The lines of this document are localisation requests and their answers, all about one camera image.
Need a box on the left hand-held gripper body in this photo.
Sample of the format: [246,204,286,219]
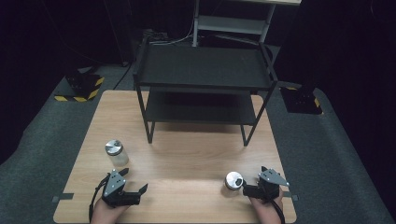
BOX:
[101,169,142,208]

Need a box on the black stand base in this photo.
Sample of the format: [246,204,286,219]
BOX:
[279,86,324,116]

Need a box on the white floor cable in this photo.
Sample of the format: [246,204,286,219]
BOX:
[148,21,196,47]

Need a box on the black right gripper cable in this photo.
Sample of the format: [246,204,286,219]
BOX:
[268,198,287,224]

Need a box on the grey metal stand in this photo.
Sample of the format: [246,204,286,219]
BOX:
[191,0,303,49]

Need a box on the yellow-black striped stand base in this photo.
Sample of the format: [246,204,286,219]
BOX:
[53,70,106,104]

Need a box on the black two-tier metal rack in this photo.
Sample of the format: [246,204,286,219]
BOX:
[133,36,279,147]

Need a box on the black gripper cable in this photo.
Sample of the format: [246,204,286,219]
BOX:
[268,198,287,224]
[88,173,112,224]

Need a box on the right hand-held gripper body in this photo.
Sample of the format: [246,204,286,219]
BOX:
[242,168,290,201]

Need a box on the person's right hand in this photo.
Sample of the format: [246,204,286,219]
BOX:
[247,188,285,224]

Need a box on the person's left hand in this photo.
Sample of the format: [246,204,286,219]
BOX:
[90,197,131,224]

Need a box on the grey tape strip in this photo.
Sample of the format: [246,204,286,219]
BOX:
[282,190,300,202]
[51,192,75,203]

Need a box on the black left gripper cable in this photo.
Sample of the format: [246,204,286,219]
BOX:
[88,173,112,224]

